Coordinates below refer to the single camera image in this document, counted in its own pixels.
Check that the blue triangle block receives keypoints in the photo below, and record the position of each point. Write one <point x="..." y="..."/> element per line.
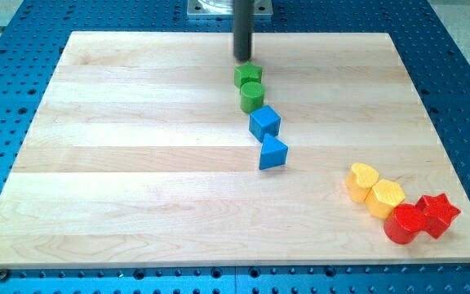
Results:
<point x="273" y="152"/>

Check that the blue cube block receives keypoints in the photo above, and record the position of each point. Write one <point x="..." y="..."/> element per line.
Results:
<point x="264" y="120"/>

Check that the green cylinder block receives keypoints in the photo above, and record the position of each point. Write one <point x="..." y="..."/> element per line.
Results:
<point x="252" y="96"/>

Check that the green star block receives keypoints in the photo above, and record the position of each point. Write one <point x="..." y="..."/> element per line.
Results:
<point x="247" y="73"/>

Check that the light wooden board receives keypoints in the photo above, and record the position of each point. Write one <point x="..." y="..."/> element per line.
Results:
<point x="139" y="156"/>

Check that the yellow heart block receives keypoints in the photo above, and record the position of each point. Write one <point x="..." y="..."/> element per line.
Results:
<point x="361" y="178"/>

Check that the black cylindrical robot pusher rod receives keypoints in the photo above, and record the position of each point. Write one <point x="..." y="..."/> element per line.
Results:
<point x="242" y="29"/>

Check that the yellow hexagon block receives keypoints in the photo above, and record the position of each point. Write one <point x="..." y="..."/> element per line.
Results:
<point x="383" y="197"/>

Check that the red cylinder block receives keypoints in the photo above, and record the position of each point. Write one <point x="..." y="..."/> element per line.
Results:
<point x="404" y="223"/>

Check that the red star block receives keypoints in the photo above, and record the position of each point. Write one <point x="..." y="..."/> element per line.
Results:
<point x="439" y="213"/>

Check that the blue perforated metal table plate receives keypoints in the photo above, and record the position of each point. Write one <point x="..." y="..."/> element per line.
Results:
<point x="33" y="40"/>

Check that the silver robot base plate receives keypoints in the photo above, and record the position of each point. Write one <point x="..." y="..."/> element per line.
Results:
<point x="207" y="8"/>

